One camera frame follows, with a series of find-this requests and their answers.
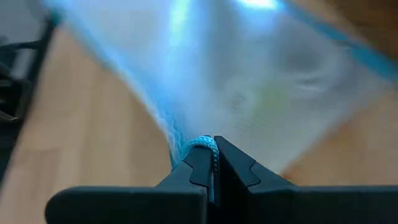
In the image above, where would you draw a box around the white mesh bag blue zipper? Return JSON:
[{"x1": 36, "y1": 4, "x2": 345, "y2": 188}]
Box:
[{"x1": 42, "y1": 0, "x2": 398, "y2": 203}]

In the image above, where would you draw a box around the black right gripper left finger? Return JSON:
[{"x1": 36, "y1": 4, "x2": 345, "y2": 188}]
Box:
[{"x1": 44, "y1": 145, "x2": 216, "y2": 224}]

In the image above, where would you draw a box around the black aluminium rig frame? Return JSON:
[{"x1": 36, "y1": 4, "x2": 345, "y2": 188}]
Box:
[{"x1": 0, "y1": 17, "x2": 60, "y2": 185}]

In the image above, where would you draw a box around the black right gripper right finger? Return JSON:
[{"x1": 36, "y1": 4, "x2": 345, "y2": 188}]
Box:
[{"x1": 213, "y1": 135, "x2": 398, "y2": 224}]

